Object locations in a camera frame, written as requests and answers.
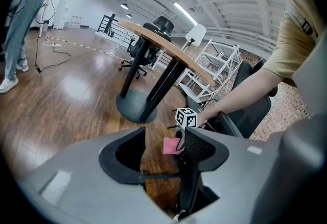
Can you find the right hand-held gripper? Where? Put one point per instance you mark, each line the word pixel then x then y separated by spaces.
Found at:
pixel 186 117

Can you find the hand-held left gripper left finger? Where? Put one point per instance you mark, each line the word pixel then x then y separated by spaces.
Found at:
pixel 84 192

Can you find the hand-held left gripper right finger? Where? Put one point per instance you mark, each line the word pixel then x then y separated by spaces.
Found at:
pixel 240 167

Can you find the pink cloth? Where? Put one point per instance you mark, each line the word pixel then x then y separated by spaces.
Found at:
pixel 169 146

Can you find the black folding chair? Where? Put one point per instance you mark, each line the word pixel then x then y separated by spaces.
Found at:
pixel 194 103

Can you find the round wooden table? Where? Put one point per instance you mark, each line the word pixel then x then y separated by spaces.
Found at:
pixel 135 108

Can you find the black mesh office chair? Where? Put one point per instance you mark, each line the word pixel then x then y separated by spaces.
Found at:
pixel 253 110
pixel 163 22

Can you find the white metal shelf unit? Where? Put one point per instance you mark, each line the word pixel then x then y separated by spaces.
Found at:
pixel 217 58

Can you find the white-shade brass table lamp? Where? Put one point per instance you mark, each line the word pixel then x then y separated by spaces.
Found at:
pixel 196 34

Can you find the long ceiling light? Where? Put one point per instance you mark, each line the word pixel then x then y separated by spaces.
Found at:
pixel 185 13

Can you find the person's beige shirt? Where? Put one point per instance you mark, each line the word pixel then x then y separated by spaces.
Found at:
pixel 288 47

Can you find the white power strip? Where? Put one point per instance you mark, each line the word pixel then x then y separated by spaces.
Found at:
pixel 56 45

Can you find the pack of water bottles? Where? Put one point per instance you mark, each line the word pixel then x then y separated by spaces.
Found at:
pixel 74 24

